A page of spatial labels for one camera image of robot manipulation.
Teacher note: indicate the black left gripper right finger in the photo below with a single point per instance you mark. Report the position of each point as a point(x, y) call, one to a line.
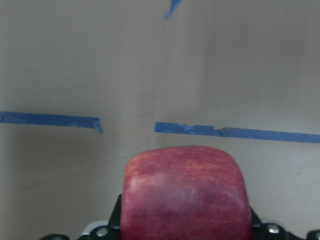
point(266, 230)

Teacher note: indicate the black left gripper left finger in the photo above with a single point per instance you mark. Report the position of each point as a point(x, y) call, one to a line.
point(105, 229)

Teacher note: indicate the red yellow apple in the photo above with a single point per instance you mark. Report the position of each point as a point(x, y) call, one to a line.
point(184, 193)

